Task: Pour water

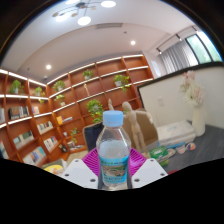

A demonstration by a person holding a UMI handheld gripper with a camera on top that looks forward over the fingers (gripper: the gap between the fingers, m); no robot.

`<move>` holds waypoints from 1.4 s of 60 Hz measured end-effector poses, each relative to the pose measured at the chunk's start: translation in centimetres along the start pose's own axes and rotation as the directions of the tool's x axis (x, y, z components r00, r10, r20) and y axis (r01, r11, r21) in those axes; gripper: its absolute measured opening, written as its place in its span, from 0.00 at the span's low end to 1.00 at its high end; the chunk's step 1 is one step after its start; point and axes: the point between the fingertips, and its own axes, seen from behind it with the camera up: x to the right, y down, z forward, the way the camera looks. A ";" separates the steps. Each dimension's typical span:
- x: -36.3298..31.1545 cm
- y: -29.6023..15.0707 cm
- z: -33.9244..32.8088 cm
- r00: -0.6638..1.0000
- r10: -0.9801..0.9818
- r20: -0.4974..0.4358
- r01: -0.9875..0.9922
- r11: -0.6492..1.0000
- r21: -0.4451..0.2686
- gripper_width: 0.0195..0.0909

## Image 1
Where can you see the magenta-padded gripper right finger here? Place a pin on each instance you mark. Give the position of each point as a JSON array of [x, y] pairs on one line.
[[150, 171]]

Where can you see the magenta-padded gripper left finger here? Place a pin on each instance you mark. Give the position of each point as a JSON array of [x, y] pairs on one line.
[[80, 173]]

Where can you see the clear water bottle blue cap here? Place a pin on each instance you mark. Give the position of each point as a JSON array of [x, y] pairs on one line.
[[113, 150]]

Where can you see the green tissue pack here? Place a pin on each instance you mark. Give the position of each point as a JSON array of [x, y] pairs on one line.
[[158, 154]]

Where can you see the flat round red coaster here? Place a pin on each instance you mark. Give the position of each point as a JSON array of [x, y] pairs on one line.
[[172, 172]]

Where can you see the small round printed badge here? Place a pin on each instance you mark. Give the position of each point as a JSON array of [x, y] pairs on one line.
[[191, 146], [180, 148]]

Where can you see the dark office chair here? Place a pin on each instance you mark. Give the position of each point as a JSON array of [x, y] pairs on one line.
[[91, 136]]

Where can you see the brown chair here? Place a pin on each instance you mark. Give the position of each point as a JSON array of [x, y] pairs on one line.
[[148, 128]]

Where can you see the stack of white tissue packs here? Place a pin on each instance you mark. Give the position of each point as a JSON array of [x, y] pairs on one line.
[[175, 133]]

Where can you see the wooden artist mannequin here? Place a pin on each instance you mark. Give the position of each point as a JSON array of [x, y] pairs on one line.
[[133, 123]]

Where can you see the white vase with flowers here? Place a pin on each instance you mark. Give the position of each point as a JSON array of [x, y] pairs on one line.
[[198, 116]]

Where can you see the white partition with dark top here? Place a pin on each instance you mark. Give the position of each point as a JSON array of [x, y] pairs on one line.
[[166, 100]]

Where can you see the wooden shelf unit with books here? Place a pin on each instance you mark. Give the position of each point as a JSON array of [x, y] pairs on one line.
[[66, 100]]

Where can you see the window with grey blinds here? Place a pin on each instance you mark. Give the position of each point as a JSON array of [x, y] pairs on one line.
[[186, 53]]

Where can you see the ceiling air vent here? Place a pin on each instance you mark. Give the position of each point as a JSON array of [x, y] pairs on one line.
[[109, 25]]

